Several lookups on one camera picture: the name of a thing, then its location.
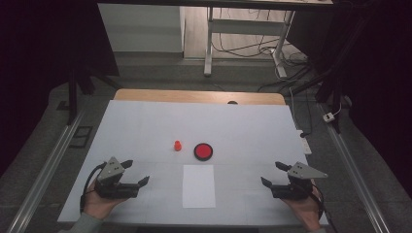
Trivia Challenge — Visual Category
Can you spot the person's right hand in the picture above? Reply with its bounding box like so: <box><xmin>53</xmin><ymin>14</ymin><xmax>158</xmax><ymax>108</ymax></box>
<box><xmin>281</xmin><ymin>183</ymin><xmax>323</xmax><ymax>232</ymax></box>

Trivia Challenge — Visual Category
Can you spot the aluminium rail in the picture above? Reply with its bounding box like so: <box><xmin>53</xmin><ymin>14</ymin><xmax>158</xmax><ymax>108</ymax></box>
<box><xmin>319</xmin><ymin>103</ymin><xmax>392</xmax><ymax>233</ymax></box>
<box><xmin>6</xmin><ymin>108</ymin><xmax>86</xmax><ymax>233</ymax></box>

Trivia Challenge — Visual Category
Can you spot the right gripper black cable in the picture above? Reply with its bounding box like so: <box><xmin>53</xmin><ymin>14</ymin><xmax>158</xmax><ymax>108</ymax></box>
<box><xmin>310</xmin><ymin>183</ymin><xmax>339</xmax><ymax>233</ymax></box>

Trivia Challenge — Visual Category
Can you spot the person's left hand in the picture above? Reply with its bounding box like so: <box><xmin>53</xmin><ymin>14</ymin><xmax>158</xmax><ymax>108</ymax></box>
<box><xmin>82</xmin><ymin>179</ymin><xmax>130</xmax><ymax>221</ymax></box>

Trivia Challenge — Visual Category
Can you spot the tangle of floor cables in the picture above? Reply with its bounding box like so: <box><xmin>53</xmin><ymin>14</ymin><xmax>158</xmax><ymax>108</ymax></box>
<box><xmin>212</xmin><ymin>8</ymin><xmax>312</xmax><ymax>67</ymax></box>

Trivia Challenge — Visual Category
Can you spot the white cabinet panel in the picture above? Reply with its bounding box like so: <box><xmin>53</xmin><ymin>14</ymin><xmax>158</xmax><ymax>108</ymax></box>
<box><xmin>97</xmin><ymin>3</ymin><xmax>185</xmax><ymax>53</ymax></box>

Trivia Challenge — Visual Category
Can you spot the dark curtain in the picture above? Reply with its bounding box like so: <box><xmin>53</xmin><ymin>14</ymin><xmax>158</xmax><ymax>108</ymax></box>
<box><xmin>0</xmin><ymin>0</ymin><xmax>120</xmax><ymax>178</ymax></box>
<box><xmin>285</xmin><ymin>0</ymin><xmax>412</xmax><ymax>190</ymax></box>

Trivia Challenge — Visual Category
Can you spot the white desk frame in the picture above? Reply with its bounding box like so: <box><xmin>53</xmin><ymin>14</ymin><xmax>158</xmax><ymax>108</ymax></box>
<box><xmin>203</xmin><ymin>6</ymin><xmax>297</xmax><ymax>80</ymax></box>

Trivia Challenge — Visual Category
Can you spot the white paper sheet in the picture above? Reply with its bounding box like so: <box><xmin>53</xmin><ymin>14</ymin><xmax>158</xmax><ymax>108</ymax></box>
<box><xmin>182</xmin><ymin>164</ymin><xmax>217</xmax><ymax>209</ymax></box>

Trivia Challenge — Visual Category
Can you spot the wooden table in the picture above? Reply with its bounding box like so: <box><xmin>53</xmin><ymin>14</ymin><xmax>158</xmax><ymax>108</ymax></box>
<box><xmin>113</xmin><ymin>88</ymin><xmax>287</xmax><ymax>106</ymax></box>

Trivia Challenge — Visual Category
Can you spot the black stand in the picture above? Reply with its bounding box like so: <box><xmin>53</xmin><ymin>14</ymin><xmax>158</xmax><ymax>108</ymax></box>
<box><xmin>66</xmin><ymin>61</ymin><xmax>124</xmax><ymax>126</ymax></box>
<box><xmin>291</xmin><ymin>0</ymin><xmax>382</xmax><ymax>134</ymax></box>

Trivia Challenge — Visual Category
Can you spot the black floor plate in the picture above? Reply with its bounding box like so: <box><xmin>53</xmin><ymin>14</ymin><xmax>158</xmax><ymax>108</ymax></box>
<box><xmin>69</xmin><ymin>125</ymin><xmax>94</xmax><ymax>150</ymax></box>

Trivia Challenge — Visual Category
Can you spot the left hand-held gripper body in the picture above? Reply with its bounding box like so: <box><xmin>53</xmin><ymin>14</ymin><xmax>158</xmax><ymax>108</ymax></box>
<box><xmin>93</xmin><ymin>156</ymin><xmax>140</xmax><ymax>200</ymax></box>

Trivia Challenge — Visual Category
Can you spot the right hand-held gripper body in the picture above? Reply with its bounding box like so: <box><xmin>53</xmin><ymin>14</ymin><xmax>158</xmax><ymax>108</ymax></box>
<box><xmin>271</xmin><ymin>161</ymin><xmax>328</xmax><ymax>200</ymax></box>

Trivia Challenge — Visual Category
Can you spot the white power strip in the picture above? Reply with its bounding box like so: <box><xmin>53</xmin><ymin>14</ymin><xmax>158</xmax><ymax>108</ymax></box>
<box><xmin>295</xmin><ymin>129</ymin><xmax>313</xmax><ymax>155</ymax></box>

